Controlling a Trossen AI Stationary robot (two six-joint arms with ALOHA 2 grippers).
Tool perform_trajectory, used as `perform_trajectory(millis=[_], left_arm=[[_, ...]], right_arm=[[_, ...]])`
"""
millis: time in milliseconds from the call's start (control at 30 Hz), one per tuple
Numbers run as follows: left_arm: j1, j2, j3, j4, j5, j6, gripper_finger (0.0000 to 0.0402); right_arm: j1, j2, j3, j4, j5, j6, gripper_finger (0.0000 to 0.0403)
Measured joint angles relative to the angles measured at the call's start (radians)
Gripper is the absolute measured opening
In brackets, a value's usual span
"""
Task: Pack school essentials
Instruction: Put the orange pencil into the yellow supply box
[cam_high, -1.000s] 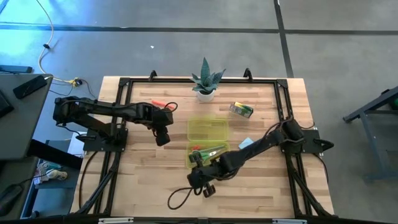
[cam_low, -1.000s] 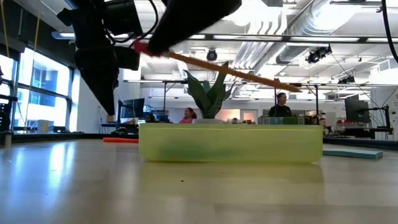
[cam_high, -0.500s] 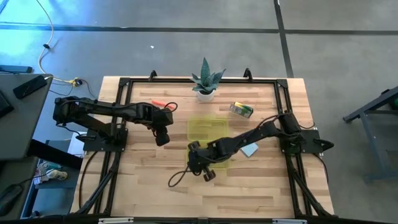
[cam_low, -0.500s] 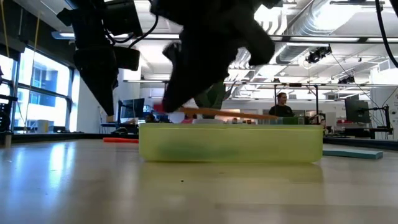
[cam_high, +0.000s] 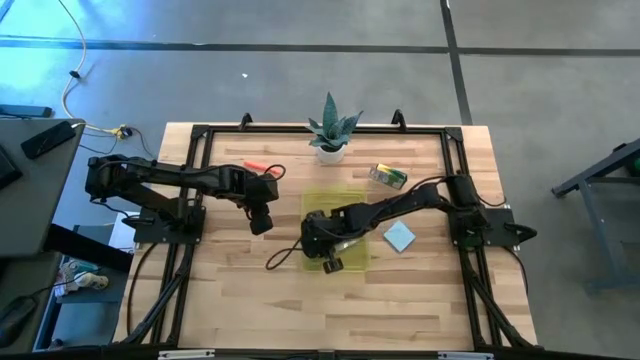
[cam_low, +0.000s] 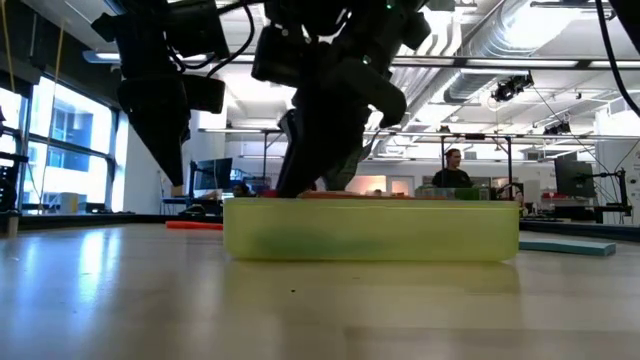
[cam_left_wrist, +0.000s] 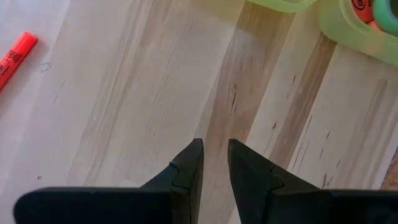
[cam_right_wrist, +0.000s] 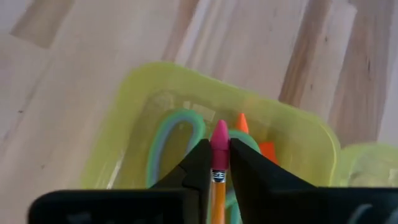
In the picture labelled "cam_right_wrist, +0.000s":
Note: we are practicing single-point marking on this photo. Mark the yellow-green translucent pencil case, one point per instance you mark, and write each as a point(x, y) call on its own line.
point(280, 124)

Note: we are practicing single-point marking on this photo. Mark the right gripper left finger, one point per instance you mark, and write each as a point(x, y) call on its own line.
point(124, 208)

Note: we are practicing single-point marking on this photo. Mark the orange marker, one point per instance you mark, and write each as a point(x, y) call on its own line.
point(269, 152)

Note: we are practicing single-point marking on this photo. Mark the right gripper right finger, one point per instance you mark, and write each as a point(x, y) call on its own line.
point(280, 205)

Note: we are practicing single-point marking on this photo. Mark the orange pencil pink eraser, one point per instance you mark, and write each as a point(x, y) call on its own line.
point(219, 146)

